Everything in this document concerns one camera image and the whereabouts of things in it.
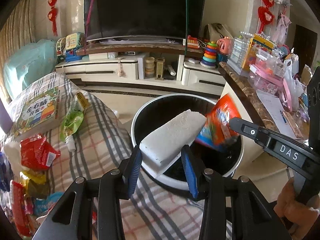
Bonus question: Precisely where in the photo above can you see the blue AD drink pouch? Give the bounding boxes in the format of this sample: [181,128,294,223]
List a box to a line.
[33,192,63,217]

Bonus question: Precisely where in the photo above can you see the yellow snack bag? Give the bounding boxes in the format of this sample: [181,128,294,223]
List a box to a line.
[20,170,50,199]

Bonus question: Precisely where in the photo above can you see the red tube snack package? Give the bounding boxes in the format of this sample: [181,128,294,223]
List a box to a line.
[10,180,32,237]

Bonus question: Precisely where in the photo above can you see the orange snack wrapper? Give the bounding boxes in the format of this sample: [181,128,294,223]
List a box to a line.
[195,94,241,152]

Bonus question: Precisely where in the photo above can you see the red snack bag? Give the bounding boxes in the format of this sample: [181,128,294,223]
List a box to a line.
[20,133,61,171]

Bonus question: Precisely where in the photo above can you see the white foam block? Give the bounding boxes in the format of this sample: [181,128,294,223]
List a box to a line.
[139,110,206,178]

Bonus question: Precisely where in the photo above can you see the white tissue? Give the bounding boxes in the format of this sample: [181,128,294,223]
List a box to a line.
[3,141,27,177]

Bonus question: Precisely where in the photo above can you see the black white trash bin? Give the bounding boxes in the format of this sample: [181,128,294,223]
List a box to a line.
[131,93,244,192]

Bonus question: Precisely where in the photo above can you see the person's right hand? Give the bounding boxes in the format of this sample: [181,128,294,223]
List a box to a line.
[274,178,319,239]

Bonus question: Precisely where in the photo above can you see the pink plastic storage box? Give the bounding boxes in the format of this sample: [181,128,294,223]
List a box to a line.
[248,49,286,95]

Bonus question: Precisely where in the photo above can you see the marble counter shelf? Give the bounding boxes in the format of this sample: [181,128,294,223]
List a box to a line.
[218,62,309,142]

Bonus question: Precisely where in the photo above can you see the green snack pouch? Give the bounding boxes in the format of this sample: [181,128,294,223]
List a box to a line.
[60,92,89,142]

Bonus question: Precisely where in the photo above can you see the white tv cabinet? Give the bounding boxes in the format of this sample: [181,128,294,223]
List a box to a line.
[55,53,226,98]

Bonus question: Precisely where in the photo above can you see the red toy phone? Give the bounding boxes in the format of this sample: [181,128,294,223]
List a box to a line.
[187,35,200,49]

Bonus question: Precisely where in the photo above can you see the teal covered furniture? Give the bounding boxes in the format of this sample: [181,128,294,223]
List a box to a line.
[3,39,57,99]

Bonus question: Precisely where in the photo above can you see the toy telephone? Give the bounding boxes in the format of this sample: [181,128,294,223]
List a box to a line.
[65,32,85,51]

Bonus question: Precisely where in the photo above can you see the black flat television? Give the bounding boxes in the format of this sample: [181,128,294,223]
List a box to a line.
[84,0,204,41]

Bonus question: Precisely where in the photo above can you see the red heart hanging decoration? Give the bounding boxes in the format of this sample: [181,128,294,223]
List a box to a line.
[47,0,58,37]

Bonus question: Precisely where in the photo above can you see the rainbow stacking ring toy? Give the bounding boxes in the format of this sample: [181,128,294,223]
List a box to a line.
[200,41,218,69]

